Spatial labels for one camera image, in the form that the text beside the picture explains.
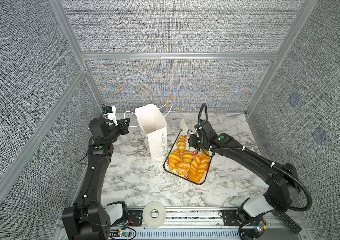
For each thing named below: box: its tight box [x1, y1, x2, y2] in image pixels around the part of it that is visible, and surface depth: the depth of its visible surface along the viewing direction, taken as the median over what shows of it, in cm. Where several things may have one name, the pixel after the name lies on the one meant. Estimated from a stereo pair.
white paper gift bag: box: [124, 101, 173, 159], surface depth 89 cm
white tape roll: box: [142, 201, 167, 229], surface depth 75 cm
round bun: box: [175, 160, 191, 176], surface depth 88 cm
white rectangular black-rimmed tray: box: [163, 129, 212, 185], surface depth 91 cm
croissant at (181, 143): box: [177, 135, 186, 153], surface depth 99 cm
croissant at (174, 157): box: [169, 148, 182, 171], surface depth 92 cm
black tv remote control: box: [272, 210, 302, 235], surface depth 73 cm
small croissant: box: [182, 150, 194, 163], surface depth 94 cm
